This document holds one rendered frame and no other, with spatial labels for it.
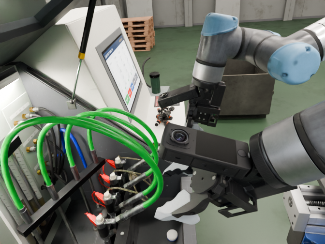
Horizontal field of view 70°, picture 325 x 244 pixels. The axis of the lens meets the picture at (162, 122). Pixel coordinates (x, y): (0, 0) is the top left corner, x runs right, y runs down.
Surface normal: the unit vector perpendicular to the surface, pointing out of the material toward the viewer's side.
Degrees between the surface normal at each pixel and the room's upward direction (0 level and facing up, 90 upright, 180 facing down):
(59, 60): 90
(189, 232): 0
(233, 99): 90
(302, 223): 90
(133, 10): 82
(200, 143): 22
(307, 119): 44
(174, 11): 90
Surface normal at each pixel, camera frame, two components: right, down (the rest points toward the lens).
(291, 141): -0.74, -0.17
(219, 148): 0.19, -0.68
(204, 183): -0.75, -0.54
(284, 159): -0.65, 0.11
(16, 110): 1.00, -0.05
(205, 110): -0.10, 0.47
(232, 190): 0.64, -0.44
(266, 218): -0.08, -0.86
